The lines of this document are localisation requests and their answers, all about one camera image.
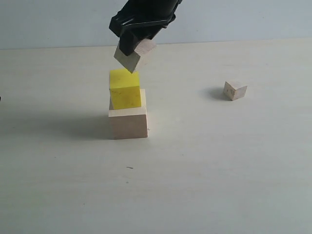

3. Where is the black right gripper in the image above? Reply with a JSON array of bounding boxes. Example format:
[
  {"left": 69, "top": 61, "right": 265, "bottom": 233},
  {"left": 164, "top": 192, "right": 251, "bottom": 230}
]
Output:
[{"left": 109, "top": 0, "right": 181, "bottom": 56}]

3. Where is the medium wooden cube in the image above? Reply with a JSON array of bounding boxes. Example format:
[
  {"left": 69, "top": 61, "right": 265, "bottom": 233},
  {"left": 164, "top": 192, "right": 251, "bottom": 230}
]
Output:
[{"left": 114, "top": 39, "right": 156, "bottom": 73}]

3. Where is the yellow cube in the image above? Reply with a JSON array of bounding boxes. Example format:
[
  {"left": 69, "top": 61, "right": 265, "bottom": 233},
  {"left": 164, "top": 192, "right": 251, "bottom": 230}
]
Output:
[{"left": 109, "top": 68, "right": 141, "bottom": 110}]

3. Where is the large light wooden cube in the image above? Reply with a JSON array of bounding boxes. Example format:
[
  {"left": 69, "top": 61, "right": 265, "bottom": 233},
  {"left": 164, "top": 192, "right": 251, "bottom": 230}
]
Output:
[{"left": 108, "top": 89, "right": 148, "bottom": 139}]

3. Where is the small wooden cube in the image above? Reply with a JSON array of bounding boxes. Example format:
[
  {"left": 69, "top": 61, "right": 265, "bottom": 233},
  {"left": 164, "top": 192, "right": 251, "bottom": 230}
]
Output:
[{"left": 223, "top": 81, "right": 247, "bottom": 101}]

